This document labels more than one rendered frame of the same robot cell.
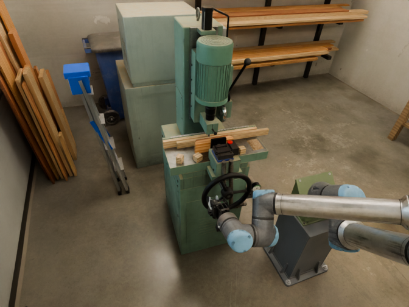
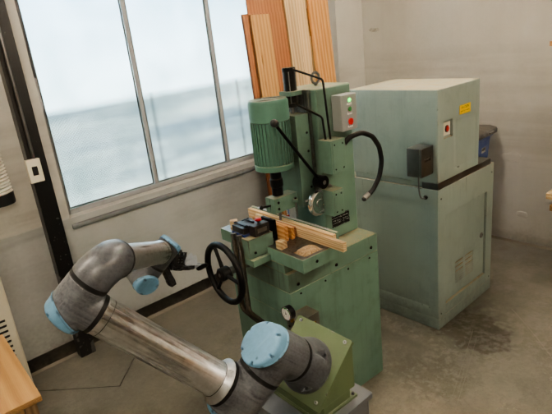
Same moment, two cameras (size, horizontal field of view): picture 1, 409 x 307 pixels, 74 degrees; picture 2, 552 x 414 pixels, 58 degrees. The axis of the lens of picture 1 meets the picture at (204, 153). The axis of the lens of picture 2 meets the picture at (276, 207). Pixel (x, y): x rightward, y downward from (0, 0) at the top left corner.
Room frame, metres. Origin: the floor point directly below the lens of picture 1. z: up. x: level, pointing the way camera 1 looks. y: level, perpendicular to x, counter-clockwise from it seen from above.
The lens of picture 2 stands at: (0.65, -2.10, 1.76)
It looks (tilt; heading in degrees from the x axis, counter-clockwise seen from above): 19 degrees down; 72
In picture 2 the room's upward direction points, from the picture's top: 6 degrees counter-clockwise
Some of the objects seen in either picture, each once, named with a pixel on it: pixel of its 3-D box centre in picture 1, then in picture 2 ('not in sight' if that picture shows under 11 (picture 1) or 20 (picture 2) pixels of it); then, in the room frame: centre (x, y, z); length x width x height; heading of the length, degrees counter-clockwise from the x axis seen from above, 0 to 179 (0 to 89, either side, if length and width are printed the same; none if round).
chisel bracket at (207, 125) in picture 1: (209, 123); (282, 203); (1.35, -0.02, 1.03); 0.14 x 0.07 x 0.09; 20
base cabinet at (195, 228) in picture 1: (199, 190); (310, 320); (1.44, 0.02, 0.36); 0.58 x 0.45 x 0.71; 20
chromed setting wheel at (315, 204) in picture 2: (221, 112); (318, 202); (1.50, -0.09, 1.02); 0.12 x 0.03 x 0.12; 20
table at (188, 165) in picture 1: (218, 156); (268, 244); (1.24, -0.08, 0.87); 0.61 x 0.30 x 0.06; 110
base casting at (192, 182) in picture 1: (201, 149); (304, 249); (1.45, 0.02, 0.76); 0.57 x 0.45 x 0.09; 20
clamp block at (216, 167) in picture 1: (223, 160); (251, 241); (1.16, -0.11, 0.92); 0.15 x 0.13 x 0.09; 110
